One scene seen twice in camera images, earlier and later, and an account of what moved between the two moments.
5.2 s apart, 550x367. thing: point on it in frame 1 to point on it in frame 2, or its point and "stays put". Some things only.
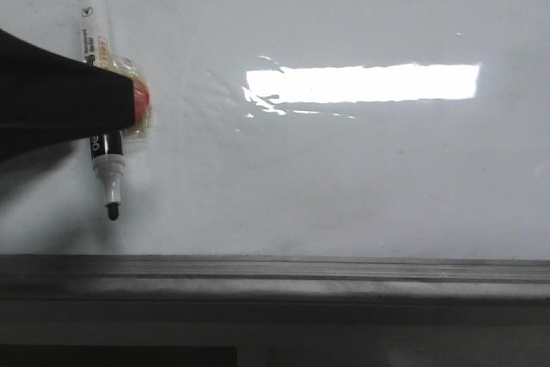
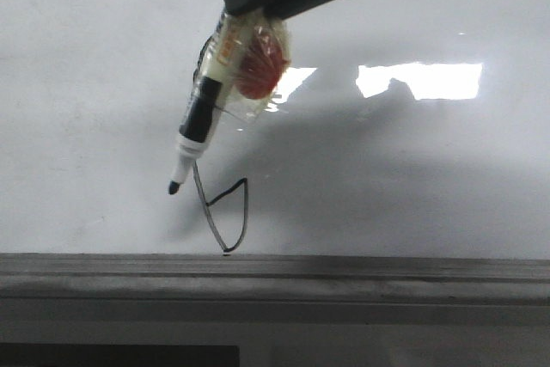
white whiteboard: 355,106 stays put
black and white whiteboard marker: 107,149 to 213,58
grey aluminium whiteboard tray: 263,290 stays put
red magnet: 128,68 to 254,58
